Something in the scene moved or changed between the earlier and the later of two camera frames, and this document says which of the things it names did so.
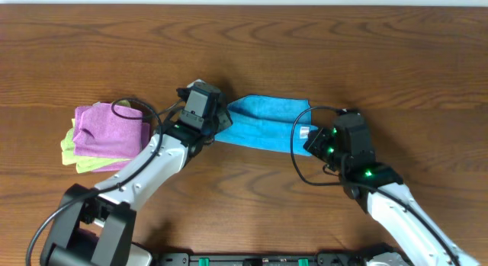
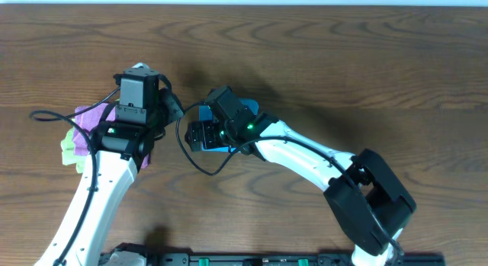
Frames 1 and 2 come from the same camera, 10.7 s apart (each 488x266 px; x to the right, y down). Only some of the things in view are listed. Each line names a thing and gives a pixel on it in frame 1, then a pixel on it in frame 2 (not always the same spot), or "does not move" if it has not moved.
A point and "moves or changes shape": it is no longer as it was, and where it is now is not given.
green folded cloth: [85, 164] does not move
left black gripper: [223, 116] → [168, 104]
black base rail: [322, 259] does not move
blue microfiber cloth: [266, 123] moves or changes shape
